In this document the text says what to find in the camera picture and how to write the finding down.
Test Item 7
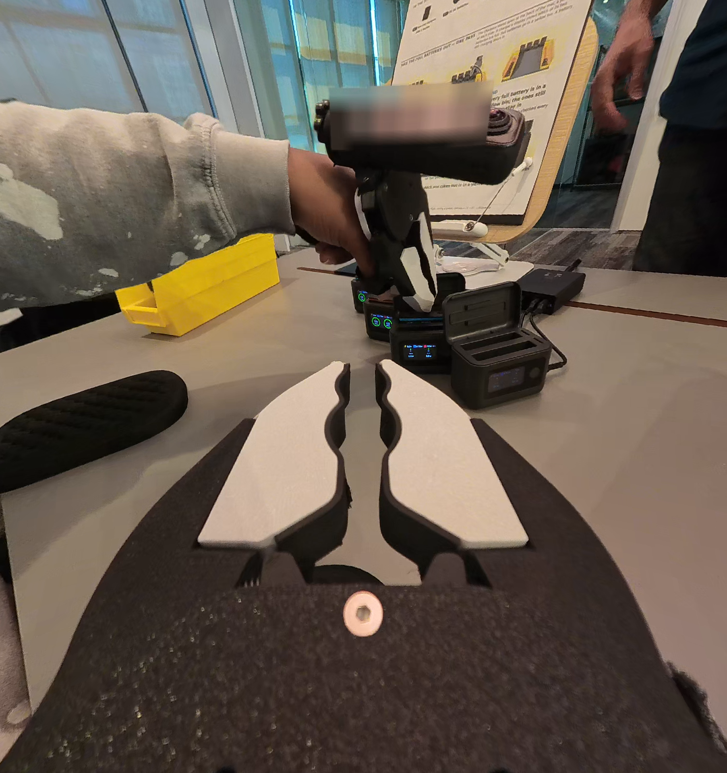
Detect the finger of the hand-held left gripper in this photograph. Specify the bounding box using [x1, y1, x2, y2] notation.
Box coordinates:
[398, 244, 437, 314]
[413, 210, 438, 291]

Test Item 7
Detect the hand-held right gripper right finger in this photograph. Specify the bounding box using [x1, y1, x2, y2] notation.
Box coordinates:
[374, 359, 530, 576]

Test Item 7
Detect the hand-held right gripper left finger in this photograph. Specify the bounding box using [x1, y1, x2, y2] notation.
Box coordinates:
[198, 360, 352, 575]

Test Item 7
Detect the yellow plastic bin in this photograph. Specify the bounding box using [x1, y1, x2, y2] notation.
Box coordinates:
[116, 234, 281, 337]

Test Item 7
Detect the person's left forearm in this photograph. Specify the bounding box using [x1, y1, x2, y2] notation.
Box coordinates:
[0, 97, 298, 318]

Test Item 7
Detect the person's left hand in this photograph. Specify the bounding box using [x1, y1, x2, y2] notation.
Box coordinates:
[286, 147, 377, 277]

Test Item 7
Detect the black power adapter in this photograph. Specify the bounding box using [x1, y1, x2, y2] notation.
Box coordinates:
[517, 269, 588, 315]

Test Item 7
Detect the dark rounded object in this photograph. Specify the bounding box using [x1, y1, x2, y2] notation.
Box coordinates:
[0, 370, 189, 502]

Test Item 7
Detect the metal stand bracket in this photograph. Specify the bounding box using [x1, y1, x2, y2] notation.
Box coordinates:
[460, 238, 512, 267]

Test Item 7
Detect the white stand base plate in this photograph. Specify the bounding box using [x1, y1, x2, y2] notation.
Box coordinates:
[433, 244, 534, 291]

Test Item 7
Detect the black charger cable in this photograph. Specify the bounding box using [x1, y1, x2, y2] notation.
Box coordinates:
[523, 302, 568, 370]

